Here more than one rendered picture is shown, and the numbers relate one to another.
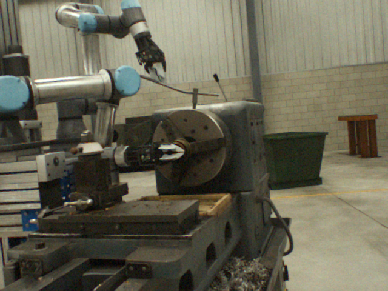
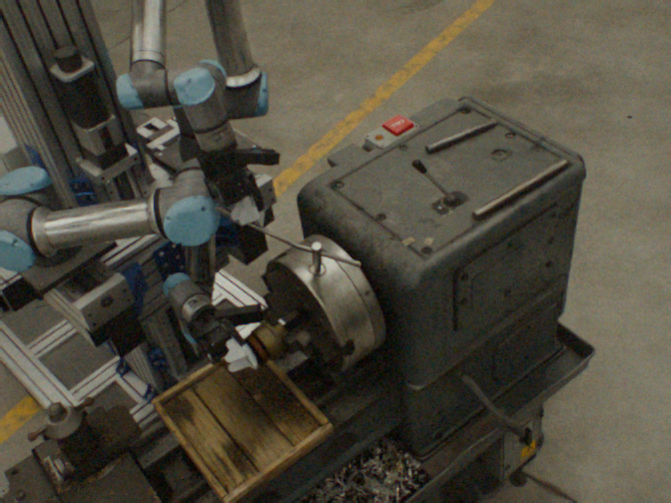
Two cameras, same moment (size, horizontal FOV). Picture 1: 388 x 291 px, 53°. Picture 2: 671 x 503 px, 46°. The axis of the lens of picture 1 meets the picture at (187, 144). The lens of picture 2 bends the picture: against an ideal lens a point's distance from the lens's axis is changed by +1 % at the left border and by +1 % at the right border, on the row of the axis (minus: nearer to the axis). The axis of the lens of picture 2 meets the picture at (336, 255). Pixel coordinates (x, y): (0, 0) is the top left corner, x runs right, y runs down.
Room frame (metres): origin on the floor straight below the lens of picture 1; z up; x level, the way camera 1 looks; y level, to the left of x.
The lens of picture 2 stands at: (0.67, -0.85, 2.47)
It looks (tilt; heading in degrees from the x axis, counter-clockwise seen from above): 44 degrees down; 39
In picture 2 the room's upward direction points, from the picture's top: 9 degrees counter-clockwise
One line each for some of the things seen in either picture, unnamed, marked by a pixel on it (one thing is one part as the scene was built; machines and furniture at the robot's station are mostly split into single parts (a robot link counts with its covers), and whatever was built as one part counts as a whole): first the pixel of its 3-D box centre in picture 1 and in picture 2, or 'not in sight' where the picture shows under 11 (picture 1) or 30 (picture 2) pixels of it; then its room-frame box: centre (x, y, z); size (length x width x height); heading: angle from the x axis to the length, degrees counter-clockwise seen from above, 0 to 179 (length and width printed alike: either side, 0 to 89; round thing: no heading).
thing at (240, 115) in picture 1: (213, 144); (439, 229); (1.99, -0.13, 1.06); 0.59 x 0.48 x 0.39; 160
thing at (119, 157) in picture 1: (125, 155); (200, 311); (1.46, 0.24, 1.08); 0.08 x 0.05 x 0.08; 160
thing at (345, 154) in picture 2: not in sight; (349, 161); (1.95, 0.10, 1.24); 0.09 x 0.08 x 0.03; 160
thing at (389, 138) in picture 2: not in sight; (392, 139); (2.09, 0.05, 1.23); 0.13 x 0.08 x 0.05; 160
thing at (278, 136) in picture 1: (284, 159); not in sight; (6.61, -1.63, 0.43); 1.34 x 0.94 x 0.85; 8
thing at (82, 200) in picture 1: (99, 197); (94, 446); (1.08, 0.26, 0.99); 0.20 x 0.10 x 0.05; 160
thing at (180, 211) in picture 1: (115, 216); (100, 484); (1.03, 0.21, 0.95); 0.43 x 0.17 x 0.05; 70
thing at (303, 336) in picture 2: (207, 145); (317, 342); (1.51, -0.07, 1.09); 0.12 x 0.11 x 0.05; 70
